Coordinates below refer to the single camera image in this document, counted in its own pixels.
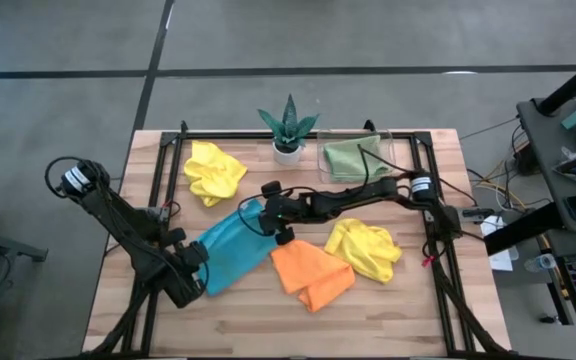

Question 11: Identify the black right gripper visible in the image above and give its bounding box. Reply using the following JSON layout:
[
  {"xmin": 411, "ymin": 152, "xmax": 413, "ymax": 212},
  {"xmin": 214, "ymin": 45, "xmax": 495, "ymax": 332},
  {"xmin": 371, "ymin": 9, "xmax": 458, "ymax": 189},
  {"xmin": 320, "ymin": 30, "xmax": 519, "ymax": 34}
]
[{"xmin": 259, "ymin": 180, "xmax": 320, "ymax": 236}]

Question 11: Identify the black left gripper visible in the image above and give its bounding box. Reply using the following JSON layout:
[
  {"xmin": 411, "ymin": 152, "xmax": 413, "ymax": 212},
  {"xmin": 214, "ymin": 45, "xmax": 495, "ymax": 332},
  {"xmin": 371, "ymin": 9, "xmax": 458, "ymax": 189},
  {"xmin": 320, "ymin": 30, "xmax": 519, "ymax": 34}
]
[{"xmin": 165, "ymin": 240, "xmax": 211, "ymax": 310}]

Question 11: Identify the blue microfiber towel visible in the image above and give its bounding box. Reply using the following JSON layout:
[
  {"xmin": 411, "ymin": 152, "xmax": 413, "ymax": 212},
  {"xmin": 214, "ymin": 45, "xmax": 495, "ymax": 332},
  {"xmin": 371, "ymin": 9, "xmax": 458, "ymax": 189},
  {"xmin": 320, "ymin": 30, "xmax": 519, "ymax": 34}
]
[{"xmin": 195, "ymin": 198, "xmax": 279, "ymax": 297}]

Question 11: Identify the orange microfiber towel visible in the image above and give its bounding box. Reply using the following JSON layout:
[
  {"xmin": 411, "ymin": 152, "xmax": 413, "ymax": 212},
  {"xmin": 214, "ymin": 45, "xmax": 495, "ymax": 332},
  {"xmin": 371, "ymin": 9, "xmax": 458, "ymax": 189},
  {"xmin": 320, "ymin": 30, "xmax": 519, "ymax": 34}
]
[{"xmin": 270, "ymin": 238, "xmax": 357, "ymax": 314}]

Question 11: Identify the green microfiber towel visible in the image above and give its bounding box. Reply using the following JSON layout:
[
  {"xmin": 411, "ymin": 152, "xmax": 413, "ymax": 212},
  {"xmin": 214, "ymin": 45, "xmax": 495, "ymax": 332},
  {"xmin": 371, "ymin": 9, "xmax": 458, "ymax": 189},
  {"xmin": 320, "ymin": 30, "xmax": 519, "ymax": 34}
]
[{"xmin": 322, "ymin": 134, "xmax": 392, "ymax": 184}]

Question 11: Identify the yellow microfiber towel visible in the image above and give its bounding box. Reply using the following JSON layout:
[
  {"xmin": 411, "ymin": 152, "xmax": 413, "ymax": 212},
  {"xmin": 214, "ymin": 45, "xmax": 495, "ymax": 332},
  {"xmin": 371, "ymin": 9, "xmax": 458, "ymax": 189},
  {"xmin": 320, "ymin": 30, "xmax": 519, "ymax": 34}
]
[
  {"xmin": 323, "ymin": 217, "xmax": 403, "ymax": 285},
  {"xmin": 183, "ymin": 140, "xmax": 248, "ymax": 208}
]

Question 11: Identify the green plant in white pot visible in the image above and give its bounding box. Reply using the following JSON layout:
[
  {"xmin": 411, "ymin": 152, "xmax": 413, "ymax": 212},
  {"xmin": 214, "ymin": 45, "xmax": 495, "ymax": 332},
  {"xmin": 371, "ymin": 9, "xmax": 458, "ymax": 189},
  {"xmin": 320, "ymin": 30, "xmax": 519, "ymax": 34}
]
[{"xmin": 257, "ymin": 93, "xmax": 320, "ymax": 168}]

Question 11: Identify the clear plastic bin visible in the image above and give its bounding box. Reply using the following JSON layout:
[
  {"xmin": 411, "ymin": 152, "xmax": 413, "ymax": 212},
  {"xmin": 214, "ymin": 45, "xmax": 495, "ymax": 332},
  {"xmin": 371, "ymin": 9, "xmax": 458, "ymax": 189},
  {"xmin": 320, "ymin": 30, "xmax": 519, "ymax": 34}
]
[{"xmin": 316, "ymin": 128, "xmax": 401, "ymax": 185}]

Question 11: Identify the grey stand leg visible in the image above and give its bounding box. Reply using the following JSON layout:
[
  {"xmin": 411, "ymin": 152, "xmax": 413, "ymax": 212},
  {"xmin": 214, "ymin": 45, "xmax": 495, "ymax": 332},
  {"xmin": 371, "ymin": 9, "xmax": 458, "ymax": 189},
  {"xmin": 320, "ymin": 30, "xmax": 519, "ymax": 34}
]
[{"xmin": 0, "ymin": 224, "xmax": 49, "ymax": 264}]

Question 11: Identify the black controller box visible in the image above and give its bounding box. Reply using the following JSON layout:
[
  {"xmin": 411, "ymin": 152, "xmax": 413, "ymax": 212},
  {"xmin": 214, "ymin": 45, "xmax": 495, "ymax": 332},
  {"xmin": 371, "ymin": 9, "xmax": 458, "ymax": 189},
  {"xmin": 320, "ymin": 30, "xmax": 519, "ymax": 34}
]
[{"xmin": 460, "ymin": 207, "xmax": 497, "ymax": 224}]

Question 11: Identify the white paper sheet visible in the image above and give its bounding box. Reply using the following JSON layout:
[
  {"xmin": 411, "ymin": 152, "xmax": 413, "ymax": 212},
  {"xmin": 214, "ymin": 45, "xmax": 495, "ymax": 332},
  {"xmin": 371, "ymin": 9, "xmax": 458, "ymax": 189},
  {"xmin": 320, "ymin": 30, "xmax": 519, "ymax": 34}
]
[{"xmin": 480, "ymin": 215, "xmax": 519, "ymax": 272}]

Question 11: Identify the black desk crossbeam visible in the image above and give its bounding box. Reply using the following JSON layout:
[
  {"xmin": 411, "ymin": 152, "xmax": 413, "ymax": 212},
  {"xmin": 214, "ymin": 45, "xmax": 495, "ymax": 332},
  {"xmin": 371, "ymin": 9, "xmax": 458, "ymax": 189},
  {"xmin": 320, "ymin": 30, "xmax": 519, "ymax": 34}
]
[{"xmin": 483, "ymin": 202, "xmax": 569, "ymax": 256}]

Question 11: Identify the clear water bottle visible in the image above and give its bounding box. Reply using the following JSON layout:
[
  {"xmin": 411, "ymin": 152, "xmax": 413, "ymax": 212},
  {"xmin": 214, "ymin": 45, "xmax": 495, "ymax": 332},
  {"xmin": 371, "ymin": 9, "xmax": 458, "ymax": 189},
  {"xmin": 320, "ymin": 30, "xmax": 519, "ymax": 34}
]
[{"xmin": 524, "ymin": 253, "xmax": 558, "ymax": 273}]

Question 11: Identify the grey side desk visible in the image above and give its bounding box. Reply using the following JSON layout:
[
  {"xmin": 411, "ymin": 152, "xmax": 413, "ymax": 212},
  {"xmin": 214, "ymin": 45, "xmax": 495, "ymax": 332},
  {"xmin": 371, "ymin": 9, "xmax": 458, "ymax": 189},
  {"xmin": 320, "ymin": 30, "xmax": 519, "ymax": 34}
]
[{"xmin": 516, "ymin": 94, "xmax": 576, "ymax": 359}]

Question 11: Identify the black diagonal pole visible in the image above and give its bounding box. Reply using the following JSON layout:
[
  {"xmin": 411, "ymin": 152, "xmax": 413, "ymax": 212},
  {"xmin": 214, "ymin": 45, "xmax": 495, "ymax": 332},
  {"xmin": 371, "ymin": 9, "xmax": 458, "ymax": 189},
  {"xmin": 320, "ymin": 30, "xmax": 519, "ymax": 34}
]
[{"xmin": 537, "ymin": 49, "xmax": 576, "ymax": 116}]

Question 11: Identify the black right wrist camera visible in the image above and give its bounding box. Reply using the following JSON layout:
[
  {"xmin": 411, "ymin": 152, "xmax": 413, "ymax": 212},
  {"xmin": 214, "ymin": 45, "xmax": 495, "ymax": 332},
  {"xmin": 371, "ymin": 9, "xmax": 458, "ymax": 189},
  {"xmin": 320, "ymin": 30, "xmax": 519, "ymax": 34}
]
[{"xmin": 274, "ymin": 227, "xmax": 297, "ymax": 246}]

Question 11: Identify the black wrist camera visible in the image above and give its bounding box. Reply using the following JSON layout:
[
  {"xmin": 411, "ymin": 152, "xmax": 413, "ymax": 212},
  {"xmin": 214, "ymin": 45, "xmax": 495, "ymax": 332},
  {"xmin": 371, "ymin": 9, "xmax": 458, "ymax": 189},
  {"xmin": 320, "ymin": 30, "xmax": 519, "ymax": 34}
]
[
  {"xmin": 160, "ymin": 227, "xmax": 189, "ymax": 250},
  {"xmin": 274, "ymin": 227, "xmax": 297, "ymax": 246}
]

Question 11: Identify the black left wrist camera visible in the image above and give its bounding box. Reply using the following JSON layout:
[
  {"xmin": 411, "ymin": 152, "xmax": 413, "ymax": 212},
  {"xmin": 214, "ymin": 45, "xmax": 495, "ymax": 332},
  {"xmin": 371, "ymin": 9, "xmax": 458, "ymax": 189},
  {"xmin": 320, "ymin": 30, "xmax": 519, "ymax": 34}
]
[{"xmin": 160, "ymin": 227, "xmax": 189, "ymax": 250}]

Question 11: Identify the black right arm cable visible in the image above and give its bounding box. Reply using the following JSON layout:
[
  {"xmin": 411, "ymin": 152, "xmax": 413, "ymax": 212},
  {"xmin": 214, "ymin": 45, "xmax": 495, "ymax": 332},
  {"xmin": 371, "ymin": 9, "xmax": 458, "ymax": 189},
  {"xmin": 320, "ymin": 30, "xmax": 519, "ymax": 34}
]
[{"xmin": 356, "ymin": 143, "xmax": 414, "ymax": 196}]

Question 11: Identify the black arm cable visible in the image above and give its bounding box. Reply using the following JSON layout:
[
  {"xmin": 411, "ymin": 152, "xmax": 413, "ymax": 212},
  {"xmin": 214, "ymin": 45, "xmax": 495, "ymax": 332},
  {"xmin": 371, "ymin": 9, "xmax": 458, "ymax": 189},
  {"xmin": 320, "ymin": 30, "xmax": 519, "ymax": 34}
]
[
  {"xmin": 356, "ymin": 143, "xmax": 414, "ymax": 196},
  {"xmin": 44, "ymin": 156, "xmax": 99, "ymax": 199}
]

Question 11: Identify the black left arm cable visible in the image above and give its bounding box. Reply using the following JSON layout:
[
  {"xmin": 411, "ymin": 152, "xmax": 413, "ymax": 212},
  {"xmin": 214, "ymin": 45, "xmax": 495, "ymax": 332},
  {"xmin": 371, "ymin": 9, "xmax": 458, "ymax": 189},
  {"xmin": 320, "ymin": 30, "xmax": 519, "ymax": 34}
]
[{"xmin": 44, "ymin": 156, "xmax": 99, "ymax": 199}]

